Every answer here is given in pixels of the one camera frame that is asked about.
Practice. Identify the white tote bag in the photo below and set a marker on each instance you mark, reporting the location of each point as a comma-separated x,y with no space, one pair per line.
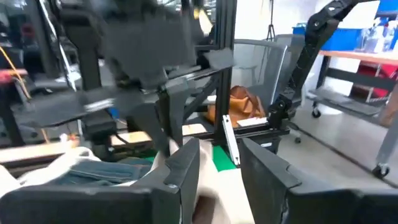
71,155

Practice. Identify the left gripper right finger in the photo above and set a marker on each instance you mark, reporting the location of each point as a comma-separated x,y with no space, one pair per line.
273,199

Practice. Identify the black diagonal frame brace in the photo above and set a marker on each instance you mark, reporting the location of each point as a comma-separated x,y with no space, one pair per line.
311,46

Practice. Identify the black aluminium frame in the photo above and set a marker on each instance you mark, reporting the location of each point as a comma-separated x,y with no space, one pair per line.
225,31

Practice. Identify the shelf with red bins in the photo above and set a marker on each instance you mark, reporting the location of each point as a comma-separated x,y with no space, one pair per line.
370,73

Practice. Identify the silver frame bracket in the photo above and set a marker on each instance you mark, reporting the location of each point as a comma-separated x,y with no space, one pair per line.
230,140

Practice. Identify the blue storage bin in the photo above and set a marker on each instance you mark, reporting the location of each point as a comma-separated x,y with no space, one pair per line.
342,39

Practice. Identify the beige garment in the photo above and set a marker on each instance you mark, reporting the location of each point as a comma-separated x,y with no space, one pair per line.
224,199

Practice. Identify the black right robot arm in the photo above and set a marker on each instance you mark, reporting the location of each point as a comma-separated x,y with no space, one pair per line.
87,46

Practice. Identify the brown leather bag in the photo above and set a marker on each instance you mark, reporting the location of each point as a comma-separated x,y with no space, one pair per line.
242,105

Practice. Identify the dark denim garment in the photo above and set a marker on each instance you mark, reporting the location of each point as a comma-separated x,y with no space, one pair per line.
102,174

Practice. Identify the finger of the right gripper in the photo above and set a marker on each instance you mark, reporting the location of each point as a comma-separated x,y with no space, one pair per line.
149,124
174,109

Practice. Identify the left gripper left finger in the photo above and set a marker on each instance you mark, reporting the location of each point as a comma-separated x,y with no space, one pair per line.
155,205

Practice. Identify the wooden workbench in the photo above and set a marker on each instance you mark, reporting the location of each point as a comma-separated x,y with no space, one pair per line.
357,56

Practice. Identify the black tripod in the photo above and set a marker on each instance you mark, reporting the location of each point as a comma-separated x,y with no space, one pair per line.
271,28

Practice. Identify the green table mat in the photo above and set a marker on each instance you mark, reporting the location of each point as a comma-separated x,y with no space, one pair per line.
222,158

